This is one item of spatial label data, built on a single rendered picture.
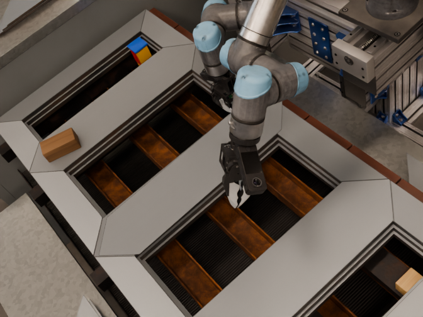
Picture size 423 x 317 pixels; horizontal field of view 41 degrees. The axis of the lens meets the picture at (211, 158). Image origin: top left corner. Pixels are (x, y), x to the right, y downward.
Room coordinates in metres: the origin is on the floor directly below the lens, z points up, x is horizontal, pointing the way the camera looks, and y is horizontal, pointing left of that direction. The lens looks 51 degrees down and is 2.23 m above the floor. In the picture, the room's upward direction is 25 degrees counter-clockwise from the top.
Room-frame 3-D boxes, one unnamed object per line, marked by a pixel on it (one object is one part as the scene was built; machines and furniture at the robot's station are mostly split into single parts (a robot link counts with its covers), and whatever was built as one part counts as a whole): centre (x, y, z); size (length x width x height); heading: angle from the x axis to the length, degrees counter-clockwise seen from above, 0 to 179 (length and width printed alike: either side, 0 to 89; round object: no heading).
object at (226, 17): (1.30, -0.19, 1.17); 0.11 x 0.11 x 0.08; 64
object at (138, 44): (1.71, 0.07, 0.88); 0.06 x 0.06 x 0.02; 19
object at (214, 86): (1.21, -0.13, 1.01); 0.09 x 0.08 x 0.12; 19
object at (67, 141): (1.39, 0.44, 0.89); 0.12 x 0.06 x 0.05; 92
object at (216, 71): (1.22, -0.13, 1.09); 0.08 x 0.08 x 0.05
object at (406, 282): (0.51, -0.33, 0.79); 0.06 x 0.05 x 0.04; 109
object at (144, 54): (1.71, 0.07, 0.78); 0.05 x 0.05 x 0.19; 19
